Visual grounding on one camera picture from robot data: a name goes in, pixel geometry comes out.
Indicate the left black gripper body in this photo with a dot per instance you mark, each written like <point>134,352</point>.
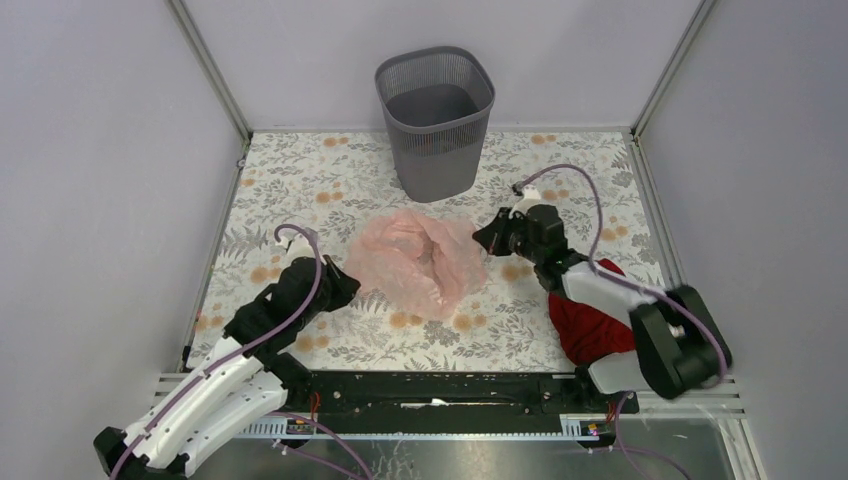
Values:
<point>325,302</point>

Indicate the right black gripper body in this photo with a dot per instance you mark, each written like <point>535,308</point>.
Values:
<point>516,241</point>

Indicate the pink plastic trash bag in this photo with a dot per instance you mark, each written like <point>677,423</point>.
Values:
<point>425,266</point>

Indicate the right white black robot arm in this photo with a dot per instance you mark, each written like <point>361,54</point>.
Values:
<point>678,346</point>

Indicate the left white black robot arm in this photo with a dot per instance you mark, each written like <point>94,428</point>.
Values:
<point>246,375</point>

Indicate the grey plastic trash bin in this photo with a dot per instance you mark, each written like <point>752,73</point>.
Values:
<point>436,104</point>

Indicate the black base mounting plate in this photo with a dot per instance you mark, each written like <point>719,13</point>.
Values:
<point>379,397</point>

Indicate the red cloth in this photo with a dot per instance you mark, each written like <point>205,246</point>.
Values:
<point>585,333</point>

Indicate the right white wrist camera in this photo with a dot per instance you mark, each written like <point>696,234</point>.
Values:
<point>528,198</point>

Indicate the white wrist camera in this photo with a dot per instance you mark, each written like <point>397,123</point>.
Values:
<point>528,198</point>
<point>300,245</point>

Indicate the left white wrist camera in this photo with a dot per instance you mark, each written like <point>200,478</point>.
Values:
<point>300,245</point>

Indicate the grey slotted cable duct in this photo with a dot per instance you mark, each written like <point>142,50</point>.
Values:
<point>553,428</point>

